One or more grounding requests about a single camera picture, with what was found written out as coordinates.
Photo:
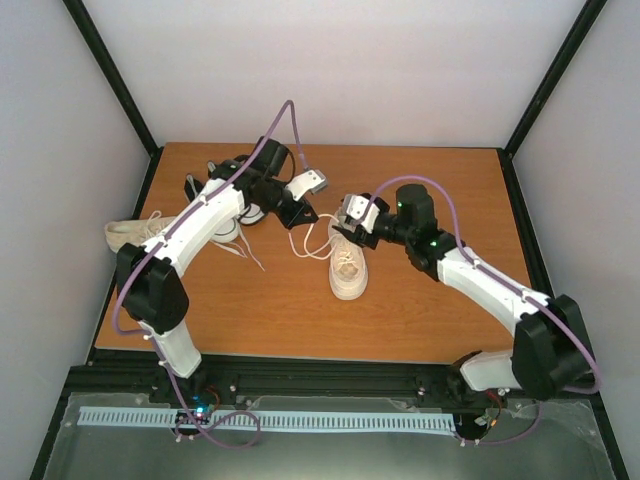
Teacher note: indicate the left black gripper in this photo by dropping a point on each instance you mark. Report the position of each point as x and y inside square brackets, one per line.
[297, 217]

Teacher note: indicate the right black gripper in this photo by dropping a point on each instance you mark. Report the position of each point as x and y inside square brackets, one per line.
[358, 237]

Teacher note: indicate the beige lace platform sneaker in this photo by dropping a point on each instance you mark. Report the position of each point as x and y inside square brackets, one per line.
[348, 272]

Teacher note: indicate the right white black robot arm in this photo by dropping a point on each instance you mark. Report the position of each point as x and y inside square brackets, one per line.
[547, 356]

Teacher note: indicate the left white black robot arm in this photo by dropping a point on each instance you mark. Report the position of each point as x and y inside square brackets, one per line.
[149, 276]

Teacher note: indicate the black white sneaker right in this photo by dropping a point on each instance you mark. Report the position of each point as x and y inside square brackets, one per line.
[252, 214]

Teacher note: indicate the black white sneaker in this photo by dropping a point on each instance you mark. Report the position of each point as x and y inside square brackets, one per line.
[230, 237]
[252, 214]

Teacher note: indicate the black white sneaker left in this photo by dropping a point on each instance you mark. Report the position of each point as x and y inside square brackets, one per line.
[230, 237]

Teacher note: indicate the beige canvas sneaker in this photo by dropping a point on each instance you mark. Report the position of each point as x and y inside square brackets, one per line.
[135, 232]

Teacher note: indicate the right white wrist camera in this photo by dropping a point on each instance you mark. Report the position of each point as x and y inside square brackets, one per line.
[361, 211]

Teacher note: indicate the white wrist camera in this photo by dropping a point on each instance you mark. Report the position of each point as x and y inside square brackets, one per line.
[309, 181]
[361, 211]

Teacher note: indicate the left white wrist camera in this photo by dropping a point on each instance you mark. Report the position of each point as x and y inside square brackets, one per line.
[309, 181]

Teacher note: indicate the light blue cable duct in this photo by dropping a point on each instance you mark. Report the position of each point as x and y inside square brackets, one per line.
[272, 421]

